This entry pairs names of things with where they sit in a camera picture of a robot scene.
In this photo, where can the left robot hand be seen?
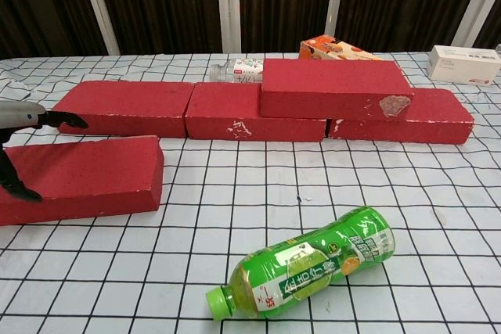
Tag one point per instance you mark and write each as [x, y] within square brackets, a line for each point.
[19, 115]

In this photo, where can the dark brown curtain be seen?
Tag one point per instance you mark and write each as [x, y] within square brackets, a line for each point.
[164, 5]

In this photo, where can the clear bottle colourful label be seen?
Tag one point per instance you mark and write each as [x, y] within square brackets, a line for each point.
[240, 70]

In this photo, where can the white checked tablecloth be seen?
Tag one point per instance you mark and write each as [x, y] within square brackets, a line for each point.
[274, 177]

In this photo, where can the orange biscuit box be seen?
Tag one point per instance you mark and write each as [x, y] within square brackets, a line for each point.
[329, 50]

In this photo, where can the green tea bottle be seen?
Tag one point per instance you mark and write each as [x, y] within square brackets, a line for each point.
[309, 263]

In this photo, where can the white cardboard box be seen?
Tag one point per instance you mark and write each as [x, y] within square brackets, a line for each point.
[462, 64]

